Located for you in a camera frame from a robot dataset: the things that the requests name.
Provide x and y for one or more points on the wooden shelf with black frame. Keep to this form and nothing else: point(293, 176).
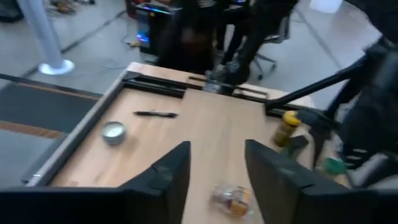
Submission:
point(217, 130)

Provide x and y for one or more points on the black table edge rail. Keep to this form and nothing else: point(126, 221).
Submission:
point(155, 87)

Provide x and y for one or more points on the office chair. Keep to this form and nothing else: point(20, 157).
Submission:
point(280, 37)

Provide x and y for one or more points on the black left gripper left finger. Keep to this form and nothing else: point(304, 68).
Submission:
point(171, 168)

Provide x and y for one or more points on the yellow-lid spice jar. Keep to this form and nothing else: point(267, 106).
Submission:
point(286, 127)

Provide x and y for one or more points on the dark floor mat orange stripe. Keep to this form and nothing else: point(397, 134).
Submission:
point(31, 105)

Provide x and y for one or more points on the computer tower with coloured lights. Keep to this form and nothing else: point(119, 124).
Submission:
point(149, 31)

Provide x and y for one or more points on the black post on rail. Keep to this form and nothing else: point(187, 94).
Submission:
point(228, 87)

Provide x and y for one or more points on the white pillar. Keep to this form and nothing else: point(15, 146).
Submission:
point(46, 40)

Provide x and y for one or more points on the green-lid spice jar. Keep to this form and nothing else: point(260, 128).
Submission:
point(335, 165)

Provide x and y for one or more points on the black rig frame strut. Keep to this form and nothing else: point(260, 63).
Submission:
point(311, 88)

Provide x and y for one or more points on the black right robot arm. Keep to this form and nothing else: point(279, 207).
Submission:
point(373, 124)

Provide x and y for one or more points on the clear glass spice jar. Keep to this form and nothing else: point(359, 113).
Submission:
point(231, 200)

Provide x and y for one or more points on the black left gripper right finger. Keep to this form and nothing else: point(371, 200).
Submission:
point(273, 177)

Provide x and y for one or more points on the black pen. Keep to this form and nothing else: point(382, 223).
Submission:
point(155, 114)

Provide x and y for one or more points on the dark green box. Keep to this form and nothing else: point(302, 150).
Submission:
point(293, 146)

